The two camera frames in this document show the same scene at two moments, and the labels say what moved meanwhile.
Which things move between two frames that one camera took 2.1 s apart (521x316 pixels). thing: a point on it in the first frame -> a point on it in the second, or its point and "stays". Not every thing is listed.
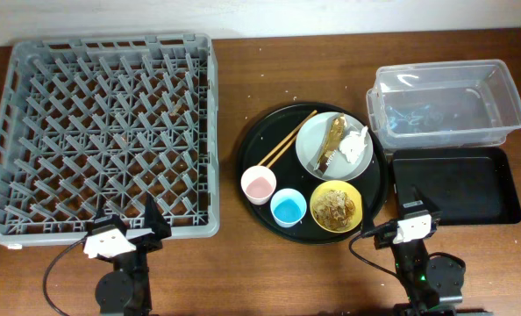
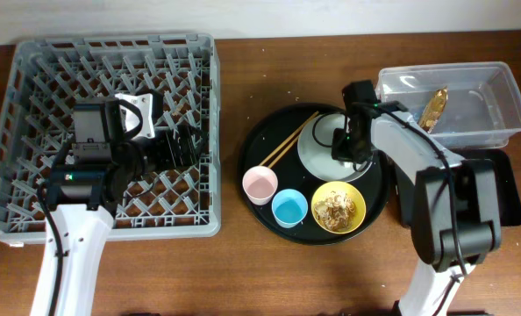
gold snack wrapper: x=331 y=142 -> x=433 y=110
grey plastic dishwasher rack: x=103 y=122 stays
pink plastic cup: x=258 y=183 stays
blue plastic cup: x=288 y=207 stays
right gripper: x=385 y=237 -> x=339 y=150
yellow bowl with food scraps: x=336 y=206 stays
